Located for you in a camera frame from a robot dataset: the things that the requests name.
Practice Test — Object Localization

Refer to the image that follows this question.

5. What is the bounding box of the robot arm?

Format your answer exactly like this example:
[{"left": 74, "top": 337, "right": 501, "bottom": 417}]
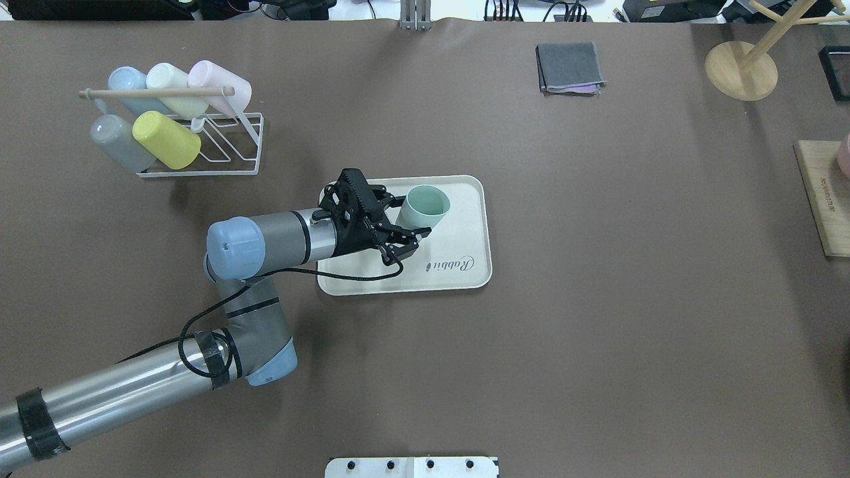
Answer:
[{"left": 2, "top": 184, "right": 431, "bottom": 475}]

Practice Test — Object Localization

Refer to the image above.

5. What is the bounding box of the blue cup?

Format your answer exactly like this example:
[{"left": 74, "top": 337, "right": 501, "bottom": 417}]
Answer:
[{"left": 108, "top": 66, "right": 172, "bottom": 117}]

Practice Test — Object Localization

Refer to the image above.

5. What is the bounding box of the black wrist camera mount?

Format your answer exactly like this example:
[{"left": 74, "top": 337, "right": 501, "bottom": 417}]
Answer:
[{"left": 319, "top": 167, "right": 383, "bottom": 228}]

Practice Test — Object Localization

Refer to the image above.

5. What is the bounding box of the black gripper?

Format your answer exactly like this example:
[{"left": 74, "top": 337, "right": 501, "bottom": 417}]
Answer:
[{"left": 331, "top": 187, "right": 433, "bottom": 264}]

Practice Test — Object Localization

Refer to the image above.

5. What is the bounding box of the cream cup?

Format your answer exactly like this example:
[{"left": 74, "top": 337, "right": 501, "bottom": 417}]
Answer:
[{"left": 145, "top": 62, "right": 209, "bottom": 120}]

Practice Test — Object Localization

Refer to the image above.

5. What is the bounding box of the green cup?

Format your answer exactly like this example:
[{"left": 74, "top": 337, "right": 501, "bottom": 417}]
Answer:
[{"left": 395, "top": 185, "right": 452, "bottom": 230}]

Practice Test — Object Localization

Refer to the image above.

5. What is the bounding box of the grey cup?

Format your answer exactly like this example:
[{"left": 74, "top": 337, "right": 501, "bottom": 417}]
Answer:
[{"left": 89, "top": 114, "right": 157, "bottom": 173}]

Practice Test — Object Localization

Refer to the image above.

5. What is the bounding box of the yellow cup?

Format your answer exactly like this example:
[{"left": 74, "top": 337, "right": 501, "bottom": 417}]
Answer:
[{"left": 131, "top": 111, "right": 203, "bottom": 170}]

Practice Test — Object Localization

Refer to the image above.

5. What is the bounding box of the pink cup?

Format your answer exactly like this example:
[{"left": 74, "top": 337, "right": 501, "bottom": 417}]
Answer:
[{"left": 187, "top": 60, "right": 252, "bottom": 118}]

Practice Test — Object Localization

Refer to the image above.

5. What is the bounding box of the white wire cup rack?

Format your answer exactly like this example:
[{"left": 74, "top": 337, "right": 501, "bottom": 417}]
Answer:
[{"left": 93, "top": 97, "right": 265, "bottom": 179}]

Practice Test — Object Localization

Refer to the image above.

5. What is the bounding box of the pink bowl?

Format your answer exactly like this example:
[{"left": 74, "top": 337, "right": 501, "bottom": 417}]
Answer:
[{"left": 837, "top": 134, "right": 850, "bottom": 179}]

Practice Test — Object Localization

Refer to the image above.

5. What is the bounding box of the dark brown small tray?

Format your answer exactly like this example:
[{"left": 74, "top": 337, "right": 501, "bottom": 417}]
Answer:
[{"left": 818, "top": 45, "right": 849, "bottom": 101}]

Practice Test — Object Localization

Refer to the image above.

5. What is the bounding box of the cream rabbit tray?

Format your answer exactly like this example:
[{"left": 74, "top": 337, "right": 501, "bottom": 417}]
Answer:
[{"left": 317, "top": 175, "right": 493, "bottom": 296}]

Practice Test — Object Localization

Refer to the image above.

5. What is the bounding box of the wooden cutting board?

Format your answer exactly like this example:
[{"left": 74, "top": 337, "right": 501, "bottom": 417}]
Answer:
[{"left": 794, "top": 140, "right": 849, "bottom": 258}]

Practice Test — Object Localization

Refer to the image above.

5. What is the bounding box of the aluminium frame post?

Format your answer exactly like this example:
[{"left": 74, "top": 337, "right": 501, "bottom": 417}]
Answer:
[{"left": 398, "top": 0, "right": 433, "bottom": 31}]

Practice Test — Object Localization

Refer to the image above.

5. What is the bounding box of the grey folded cloth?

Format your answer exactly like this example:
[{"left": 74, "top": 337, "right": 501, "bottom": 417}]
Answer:
[{"left": 535, "top": 42, "right": 605, "bottom": 95}]

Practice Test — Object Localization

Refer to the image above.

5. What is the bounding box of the wooden mug tree stand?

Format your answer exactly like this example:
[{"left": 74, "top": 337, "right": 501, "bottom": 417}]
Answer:
[{"left": 704, "top": 1, "right": 849, "bottom": 101}]

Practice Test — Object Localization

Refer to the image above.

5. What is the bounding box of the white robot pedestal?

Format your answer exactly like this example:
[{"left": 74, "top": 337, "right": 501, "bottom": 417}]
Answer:
[{"left": 324, "top": 456, "right": 500, "bottom": 477}]

